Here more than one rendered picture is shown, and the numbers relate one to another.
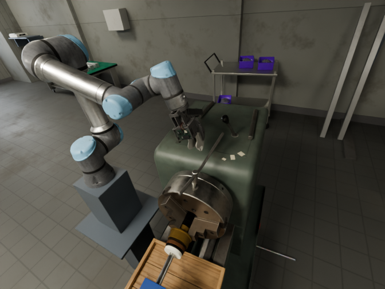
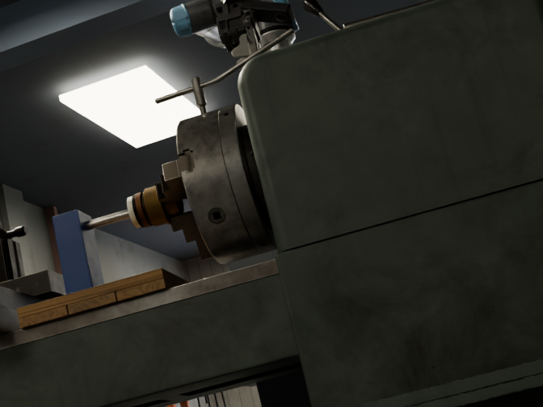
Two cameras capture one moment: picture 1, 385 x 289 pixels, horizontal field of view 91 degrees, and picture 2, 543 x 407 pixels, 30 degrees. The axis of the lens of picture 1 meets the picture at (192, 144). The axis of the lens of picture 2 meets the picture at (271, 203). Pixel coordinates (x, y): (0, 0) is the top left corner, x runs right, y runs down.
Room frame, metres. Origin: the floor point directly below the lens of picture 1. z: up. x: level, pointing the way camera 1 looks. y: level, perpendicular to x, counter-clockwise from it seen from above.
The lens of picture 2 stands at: (-0.08, -1.91, 0.48)
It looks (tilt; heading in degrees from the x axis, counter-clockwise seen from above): 15 degrees up; 71
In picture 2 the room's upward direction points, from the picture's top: 14 degrees counter-clockwise
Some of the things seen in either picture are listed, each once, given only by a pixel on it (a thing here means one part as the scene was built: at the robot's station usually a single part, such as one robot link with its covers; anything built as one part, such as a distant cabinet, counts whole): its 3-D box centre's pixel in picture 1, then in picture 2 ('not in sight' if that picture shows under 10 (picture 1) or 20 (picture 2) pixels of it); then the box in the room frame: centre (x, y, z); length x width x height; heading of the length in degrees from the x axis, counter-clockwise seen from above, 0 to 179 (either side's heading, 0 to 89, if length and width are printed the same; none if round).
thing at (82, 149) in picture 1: (88, 152); not in sight; (0.74, 0.51, 1.27); 0.13 x 0.12 x 0.14; 152
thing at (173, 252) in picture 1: (165, 268); (110, 219); (0.27, 0.14, 1.08); 0.13 x 0.07 x 0.07; 153
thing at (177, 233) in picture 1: (179, 238); (158, 205); (0.36, 0.09, 1.08); 0.09 x 0.09 x 0.09; 63
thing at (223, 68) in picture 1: (240, 90); not in sight; (3.02, -0.90, 0.52); 1.11 x 0.66 x 1.05; 61
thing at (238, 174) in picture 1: (216, 153); (414, 143); (0.86, -0.14, 1.06); 0.59 x 0.48 x 0.39; 153
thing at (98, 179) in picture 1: (96, 170); not in sight; (0.73, 0.51, 1.15); 0.15 x 0.15 x 0.10
